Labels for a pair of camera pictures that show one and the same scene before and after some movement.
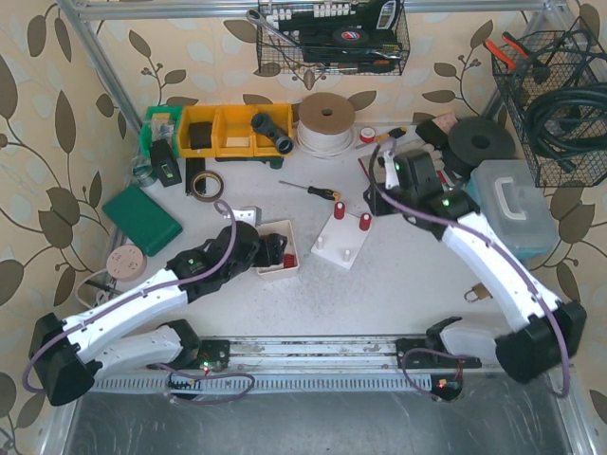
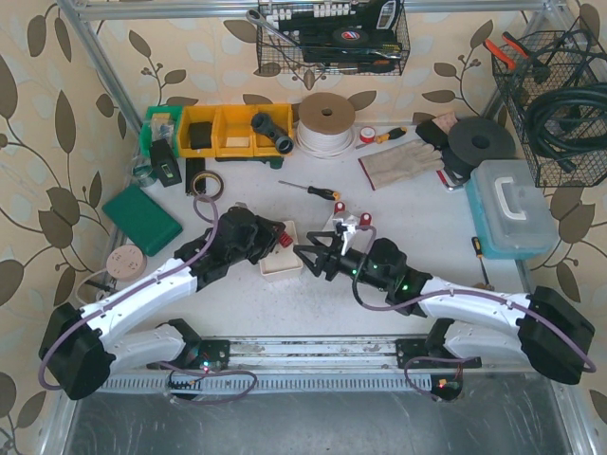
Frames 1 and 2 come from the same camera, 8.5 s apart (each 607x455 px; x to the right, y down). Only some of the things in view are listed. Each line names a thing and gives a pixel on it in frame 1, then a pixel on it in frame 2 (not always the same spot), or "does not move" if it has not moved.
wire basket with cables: (557, 88) does not move
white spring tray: (284, 227) does not move
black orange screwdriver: (317, 191) does not move
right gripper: (377, 200) → (330, 259)
